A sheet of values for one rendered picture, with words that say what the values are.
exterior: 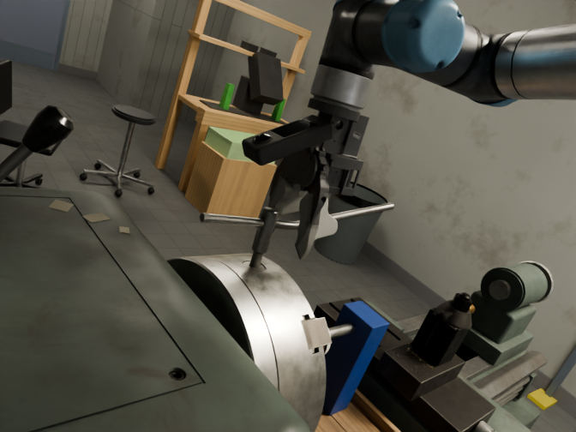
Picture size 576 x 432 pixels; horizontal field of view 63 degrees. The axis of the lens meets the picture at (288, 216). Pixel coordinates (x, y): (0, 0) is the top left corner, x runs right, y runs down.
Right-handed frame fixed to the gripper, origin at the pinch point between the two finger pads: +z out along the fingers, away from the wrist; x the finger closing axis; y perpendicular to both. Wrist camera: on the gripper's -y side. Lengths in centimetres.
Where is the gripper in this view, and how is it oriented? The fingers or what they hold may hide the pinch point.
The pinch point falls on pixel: (282, 239)
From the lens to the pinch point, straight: 67.4
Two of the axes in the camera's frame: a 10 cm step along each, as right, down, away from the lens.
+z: -2.7, 9.3, 2.6
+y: 8.0, 0.7, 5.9
